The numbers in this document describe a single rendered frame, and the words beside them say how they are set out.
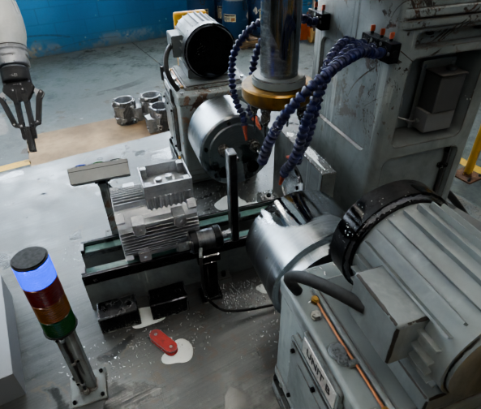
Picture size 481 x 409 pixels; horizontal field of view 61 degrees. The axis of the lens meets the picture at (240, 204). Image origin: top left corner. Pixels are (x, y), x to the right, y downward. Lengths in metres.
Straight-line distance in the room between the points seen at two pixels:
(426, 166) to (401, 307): 0.72
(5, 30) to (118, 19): 5.31
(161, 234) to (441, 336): 0.71
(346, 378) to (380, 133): 0.59
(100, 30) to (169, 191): 5.67
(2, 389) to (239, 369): 0.52
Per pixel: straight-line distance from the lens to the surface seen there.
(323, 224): 0.84
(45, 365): 1.16
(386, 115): 1.00
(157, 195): 1.02
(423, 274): 0.53
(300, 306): 0.69
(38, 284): 0.78
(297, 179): 1.14
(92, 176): 1.26
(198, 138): 1.31
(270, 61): 0.97
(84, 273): 1.13
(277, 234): 0.85
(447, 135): 1.17
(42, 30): 6.48
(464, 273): 0.53
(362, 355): 0.64
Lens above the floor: 1.69
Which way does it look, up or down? 37 degrees down
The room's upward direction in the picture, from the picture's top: 1 degrees counter-clockwise
